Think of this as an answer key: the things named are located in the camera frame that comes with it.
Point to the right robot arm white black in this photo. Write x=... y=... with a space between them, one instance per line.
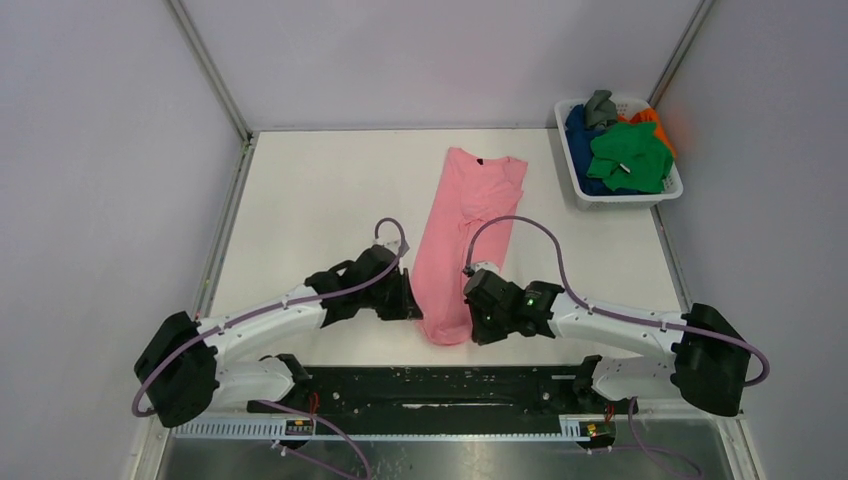
x=695 y=355

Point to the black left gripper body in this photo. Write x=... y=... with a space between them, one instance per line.
x=404 y=294

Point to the orange t shirt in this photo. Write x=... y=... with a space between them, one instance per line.
x=649 y=115

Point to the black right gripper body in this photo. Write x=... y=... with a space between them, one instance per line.
x=479 y=319

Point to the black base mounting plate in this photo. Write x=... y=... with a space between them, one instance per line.
x=501 y=391

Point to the pink t shirt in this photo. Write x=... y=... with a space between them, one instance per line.
x=471 y=191

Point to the green t shirt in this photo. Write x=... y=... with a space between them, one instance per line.
x=631 y=157

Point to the blue t shirt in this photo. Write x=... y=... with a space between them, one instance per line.
x=579 y=140

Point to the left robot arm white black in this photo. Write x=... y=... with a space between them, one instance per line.
x=190 y=367

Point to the white slotted cable duct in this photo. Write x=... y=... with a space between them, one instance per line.
x=411 y=425

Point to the grey t shirt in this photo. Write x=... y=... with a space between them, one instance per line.
x=600 y=112

